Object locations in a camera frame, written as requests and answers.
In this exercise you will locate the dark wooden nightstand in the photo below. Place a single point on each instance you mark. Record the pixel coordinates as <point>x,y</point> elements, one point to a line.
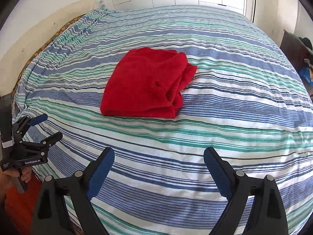
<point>295,51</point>

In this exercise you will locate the orange fleece trousers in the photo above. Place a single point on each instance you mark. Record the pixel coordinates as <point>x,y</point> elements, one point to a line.
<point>20,207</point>

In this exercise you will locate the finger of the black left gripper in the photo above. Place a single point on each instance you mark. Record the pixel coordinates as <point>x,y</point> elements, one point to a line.
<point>21,126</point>
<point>44,145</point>

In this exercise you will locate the pile of clothes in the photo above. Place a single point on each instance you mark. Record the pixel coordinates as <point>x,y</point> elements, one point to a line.
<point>306,72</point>

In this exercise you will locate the red bunny sweater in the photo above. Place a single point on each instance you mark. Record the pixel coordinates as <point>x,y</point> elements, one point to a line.
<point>147,83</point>

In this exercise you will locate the cream headboard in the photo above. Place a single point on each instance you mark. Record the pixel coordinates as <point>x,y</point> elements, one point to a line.
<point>21,51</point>

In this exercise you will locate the left hand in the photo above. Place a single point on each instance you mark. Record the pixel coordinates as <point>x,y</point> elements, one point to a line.
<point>6,179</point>

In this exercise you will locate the blue green striped bedspread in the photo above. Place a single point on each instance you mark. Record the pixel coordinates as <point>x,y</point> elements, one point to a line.
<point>245,100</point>

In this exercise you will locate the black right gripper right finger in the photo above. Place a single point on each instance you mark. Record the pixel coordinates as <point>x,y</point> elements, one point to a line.
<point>267,215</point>

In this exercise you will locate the orange patterned bedsheet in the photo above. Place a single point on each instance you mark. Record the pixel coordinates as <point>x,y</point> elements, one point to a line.
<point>60,31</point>

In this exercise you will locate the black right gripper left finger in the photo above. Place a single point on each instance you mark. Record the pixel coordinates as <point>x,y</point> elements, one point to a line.
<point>51,215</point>

